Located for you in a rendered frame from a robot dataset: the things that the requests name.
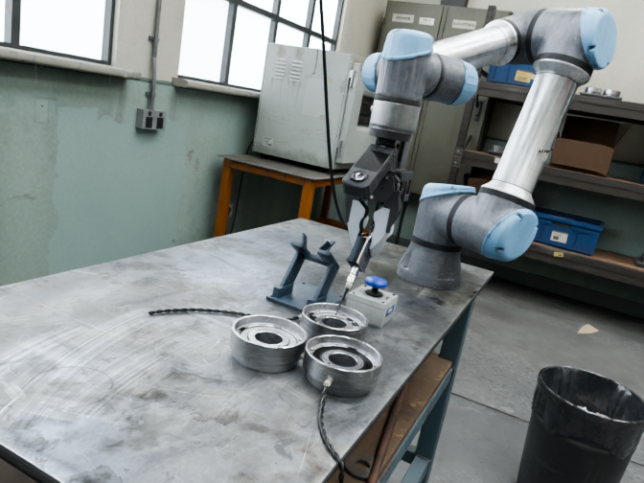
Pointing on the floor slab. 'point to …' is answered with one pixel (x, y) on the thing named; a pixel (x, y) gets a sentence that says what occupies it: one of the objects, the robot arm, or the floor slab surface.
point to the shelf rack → (589, 106)
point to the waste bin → (580, 428)
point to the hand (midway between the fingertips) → (363, 248)
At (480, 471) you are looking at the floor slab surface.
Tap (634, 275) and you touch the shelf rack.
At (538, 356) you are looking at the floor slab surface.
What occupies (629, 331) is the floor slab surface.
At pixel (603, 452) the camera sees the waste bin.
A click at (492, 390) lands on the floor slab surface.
